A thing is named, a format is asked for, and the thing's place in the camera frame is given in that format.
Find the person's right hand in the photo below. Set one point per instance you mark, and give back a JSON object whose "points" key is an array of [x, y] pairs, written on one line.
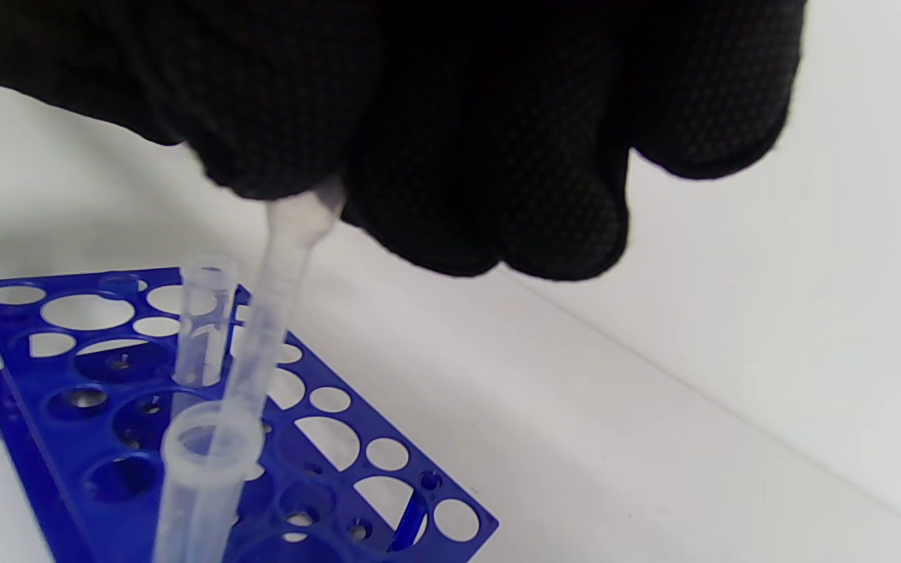
{"points": [[419, 94]]}

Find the clear plastic transfer pipette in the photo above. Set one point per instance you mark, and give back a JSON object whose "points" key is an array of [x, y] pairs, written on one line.
{"points": [[286, 258]]}

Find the clear test tube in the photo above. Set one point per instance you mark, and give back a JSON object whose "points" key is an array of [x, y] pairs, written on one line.
{"points": [[204, 320]]}

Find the test tube with blue liquid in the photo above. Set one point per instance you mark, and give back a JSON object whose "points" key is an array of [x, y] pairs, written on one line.
{"points": [[208, 485]]}

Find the blue test tube rack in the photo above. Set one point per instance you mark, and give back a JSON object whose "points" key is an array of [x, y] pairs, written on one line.
{"points": [[67, 422]]}

